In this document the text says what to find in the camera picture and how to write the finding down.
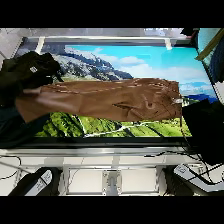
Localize black cable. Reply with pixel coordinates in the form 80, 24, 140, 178
143, 114, 214, 184
0, 155, 23, 182

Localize black garment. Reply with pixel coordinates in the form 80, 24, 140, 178
0, 51, 65, 108

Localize brown trousers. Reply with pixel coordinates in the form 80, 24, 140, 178
14, 77, 184, 124

